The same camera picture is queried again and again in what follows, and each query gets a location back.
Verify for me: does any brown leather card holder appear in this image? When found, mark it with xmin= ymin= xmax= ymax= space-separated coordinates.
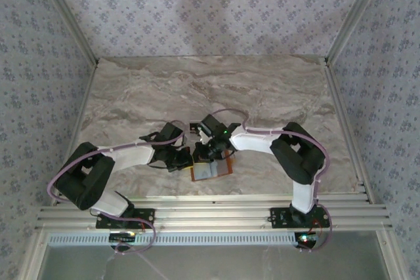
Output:
xmin=190 ymin=157 xmax=236 ymax=183

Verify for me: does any aluminium front rail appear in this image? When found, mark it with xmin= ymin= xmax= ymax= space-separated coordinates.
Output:
xmin=35 ymin=193 xmax=393 ymax=230

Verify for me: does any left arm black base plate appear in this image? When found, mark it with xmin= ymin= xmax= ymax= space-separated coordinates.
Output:
xmin=95 ymin=208 xmax=156 ymax=230

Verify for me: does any slotted grey cable duct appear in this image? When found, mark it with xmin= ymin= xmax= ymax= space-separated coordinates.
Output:
xmin=47 ymin=231 xmax=298 ymax=247

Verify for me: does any aluminium side rail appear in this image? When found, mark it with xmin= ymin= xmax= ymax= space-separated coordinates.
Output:
xmin=324 ymin=58 xmax=375 ymax=205
xmin=51 ymin=62 xmax=100 ymax=206

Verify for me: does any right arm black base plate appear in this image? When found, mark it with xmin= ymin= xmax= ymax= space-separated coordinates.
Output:
xmin=269 ymin=207 xmax=330 ymax=230

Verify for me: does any aluminium corner post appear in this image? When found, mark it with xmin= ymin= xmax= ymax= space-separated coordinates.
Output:
xmin=31 ymin=0 xmax=100 ymax=66
xmin=325 ymin=0 xmax=392 ymax=66

